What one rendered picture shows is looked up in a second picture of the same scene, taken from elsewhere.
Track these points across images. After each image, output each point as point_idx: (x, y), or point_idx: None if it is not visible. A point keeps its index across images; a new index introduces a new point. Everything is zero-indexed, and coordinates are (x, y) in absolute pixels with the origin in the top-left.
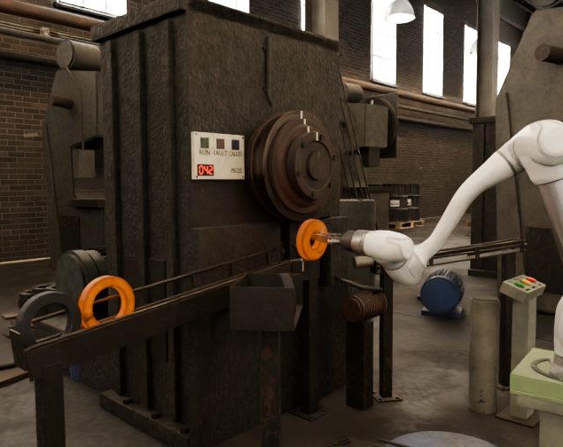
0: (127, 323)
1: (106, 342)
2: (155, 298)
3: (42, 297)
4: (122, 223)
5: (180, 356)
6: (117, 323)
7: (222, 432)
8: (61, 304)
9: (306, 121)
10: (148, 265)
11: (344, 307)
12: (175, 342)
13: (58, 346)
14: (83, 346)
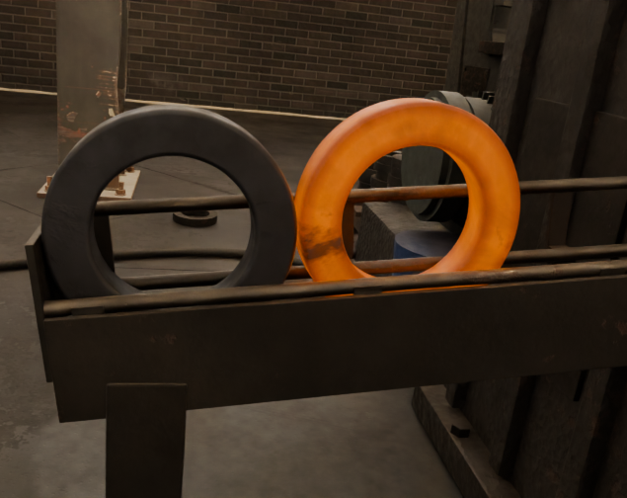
0: (464, 305)
1: (368, 357)
2: (587, 226)
3: (139, 122)
4: (550, 12)
5: (618, 411)
6: (425, 295)
7: None
8: (220, 170)
9: None
10: (591, 130)
11: None
12: (617, 371)
13: (178, 326)
14: (276, 349)
